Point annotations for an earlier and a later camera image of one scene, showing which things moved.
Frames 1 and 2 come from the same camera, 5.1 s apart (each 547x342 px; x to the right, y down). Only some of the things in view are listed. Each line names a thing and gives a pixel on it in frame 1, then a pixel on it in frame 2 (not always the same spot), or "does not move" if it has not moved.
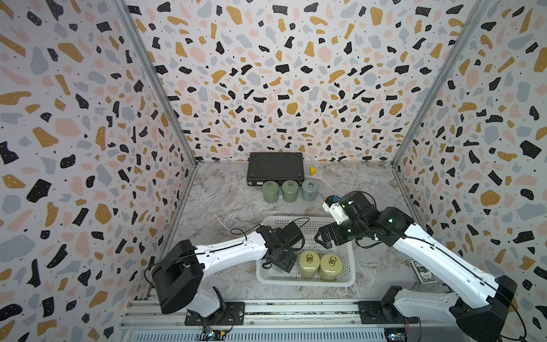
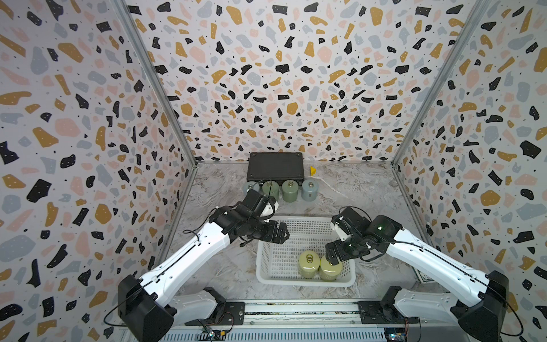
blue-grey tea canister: [310, 189] does not move
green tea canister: [290, 191] does not move
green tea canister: [271, 189] does not move
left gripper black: [289, 262] to [271, 236]
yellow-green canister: [330, 265] does not move
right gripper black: [332, 229] to [338, 255]
